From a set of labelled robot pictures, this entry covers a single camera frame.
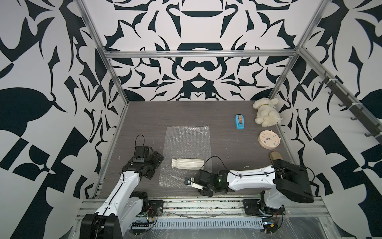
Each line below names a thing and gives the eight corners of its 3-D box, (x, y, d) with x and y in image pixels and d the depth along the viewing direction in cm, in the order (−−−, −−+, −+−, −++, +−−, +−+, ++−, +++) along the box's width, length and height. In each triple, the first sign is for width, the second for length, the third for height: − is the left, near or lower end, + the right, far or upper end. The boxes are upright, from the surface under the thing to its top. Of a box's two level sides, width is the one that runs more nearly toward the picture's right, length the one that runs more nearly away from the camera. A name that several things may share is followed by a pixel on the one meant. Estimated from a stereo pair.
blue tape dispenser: (236, 128, 106) (237, 125, 103) (235, 116, 112) (236, 114, 110) (243, 129, 105) (244, 126, 103) (242, 117, 112) (243, 115, 109)
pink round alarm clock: (260, 149, 96) (262, 147, 94) (255, 132, 104) (257, 130, 102) (282, 149, 96) (284, 147, 94) (275, 132, 104) (277, 130, 102)
